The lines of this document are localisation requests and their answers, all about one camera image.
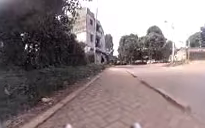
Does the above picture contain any tall green tree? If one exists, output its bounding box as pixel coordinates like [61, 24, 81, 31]
[0, 0, 83, 68]

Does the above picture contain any group of trees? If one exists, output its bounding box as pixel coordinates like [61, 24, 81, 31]
[117, 25, 174, 64]

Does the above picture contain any boundary wall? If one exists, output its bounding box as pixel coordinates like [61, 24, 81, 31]
[173, 47, 205, 62]

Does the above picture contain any grey asphalt road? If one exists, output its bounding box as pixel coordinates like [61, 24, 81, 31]
[114, 59, 205, 128]

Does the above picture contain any overgrown grass verge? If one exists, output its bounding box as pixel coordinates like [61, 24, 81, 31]
[0, 63, 108, 128]

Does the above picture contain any concrete kerb beside verge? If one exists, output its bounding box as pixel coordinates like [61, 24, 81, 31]
[21, 68, 108, 128]

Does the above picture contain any red brick path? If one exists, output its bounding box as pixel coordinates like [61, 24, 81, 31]
[36, 66, 204, 128]

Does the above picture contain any dark hedge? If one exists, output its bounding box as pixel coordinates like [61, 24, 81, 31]
[0, 29, 98, 71]

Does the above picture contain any raised kerb beside road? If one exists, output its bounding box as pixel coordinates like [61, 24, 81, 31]
[124, 69, 192, 113]

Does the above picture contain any pale multistorey building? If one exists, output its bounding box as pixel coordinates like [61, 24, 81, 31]
[71, 7, 109, 64]

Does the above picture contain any pole beside building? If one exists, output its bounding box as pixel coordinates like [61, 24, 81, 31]
[93, 6, 100, 65]

